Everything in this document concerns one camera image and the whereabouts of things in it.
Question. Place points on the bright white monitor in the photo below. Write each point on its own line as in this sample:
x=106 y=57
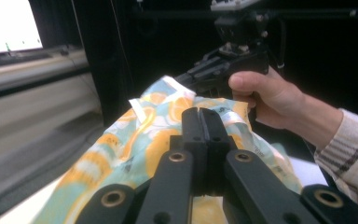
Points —
x=6 y=21

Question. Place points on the orange print fabric bag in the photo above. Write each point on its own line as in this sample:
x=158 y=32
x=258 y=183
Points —
x=121 y=149

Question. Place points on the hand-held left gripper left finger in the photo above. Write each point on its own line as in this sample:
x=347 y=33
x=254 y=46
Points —
x=194 y=130

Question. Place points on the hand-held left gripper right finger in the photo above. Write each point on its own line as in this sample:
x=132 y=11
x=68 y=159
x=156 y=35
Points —
x=214 y=133

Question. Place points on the black frame rail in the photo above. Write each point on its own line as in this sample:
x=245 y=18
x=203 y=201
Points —
x=323 y=13

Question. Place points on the black curtain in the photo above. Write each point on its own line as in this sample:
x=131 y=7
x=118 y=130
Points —
x=155 y=46

